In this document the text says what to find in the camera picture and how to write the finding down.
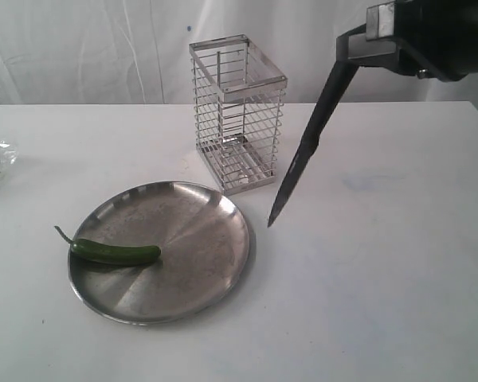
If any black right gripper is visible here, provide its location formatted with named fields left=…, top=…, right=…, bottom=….
left=336, top=1, right=478, bottom=82

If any black knife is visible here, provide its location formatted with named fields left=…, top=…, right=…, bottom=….
left=268, top=61, right=359, bottom=228

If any white backdrop cloth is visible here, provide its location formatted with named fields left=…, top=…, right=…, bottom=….
left=0, top=0, right=478, bottom=106

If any green cucumber with stem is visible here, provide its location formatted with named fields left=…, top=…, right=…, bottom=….
left=54, top=225, right=162, bottom=267

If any round stainless steel plate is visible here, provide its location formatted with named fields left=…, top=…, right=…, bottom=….
left=68, top=181, right=253, bottom=325

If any metal wire utensil holder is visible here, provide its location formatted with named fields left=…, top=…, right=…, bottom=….
left=189, top=34, right=288, bottom=195

